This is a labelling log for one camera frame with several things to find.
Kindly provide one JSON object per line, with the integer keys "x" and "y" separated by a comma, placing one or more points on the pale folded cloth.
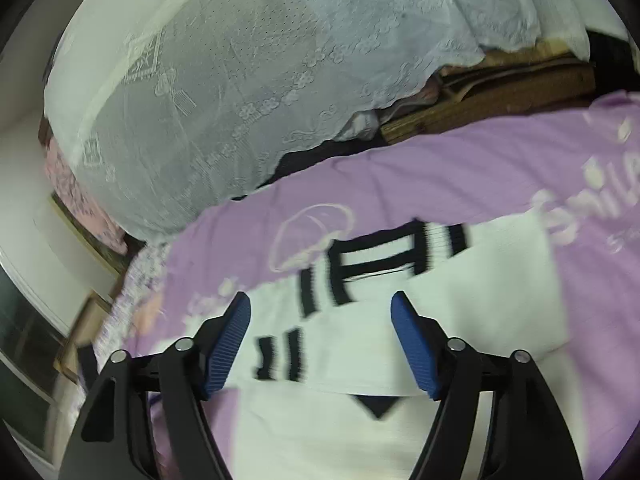
{"x": 362, "y": 125}

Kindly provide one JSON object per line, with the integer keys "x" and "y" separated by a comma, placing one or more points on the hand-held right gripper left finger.
{"x": 227, "y": 345}

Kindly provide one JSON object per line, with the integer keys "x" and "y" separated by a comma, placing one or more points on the floral bedsheet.
{"x": 140, "y": 280}

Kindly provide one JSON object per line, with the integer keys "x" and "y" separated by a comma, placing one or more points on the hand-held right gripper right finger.
{"x": 412, "y": 345}

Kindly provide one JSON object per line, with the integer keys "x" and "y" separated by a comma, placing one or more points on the white sweater with black stripes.
{"x": 350, "y": 435}

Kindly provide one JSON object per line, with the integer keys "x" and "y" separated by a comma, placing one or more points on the purple printed blanket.
{"x": 450, "y": 170}

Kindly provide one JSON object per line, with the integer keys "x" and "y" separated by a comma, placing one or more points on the dark window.
{"x": 20, "y": 340}

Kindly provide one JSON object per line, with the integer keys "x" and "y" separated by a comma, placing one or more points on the brown wooden furniture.
{"x": 500, "y": 102}

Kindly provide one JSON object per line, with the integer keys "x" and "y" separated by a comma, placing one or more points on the white lace cover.
{"x": 225, "y": 85}

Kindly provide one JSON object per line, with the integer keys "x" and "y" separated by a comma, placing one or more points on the wooden frame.
{"x": 85, "y": 310}

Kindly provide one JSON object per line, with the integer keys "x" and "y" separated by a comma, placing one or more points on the pink floral cloth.
{"x": 75, "y": 195}

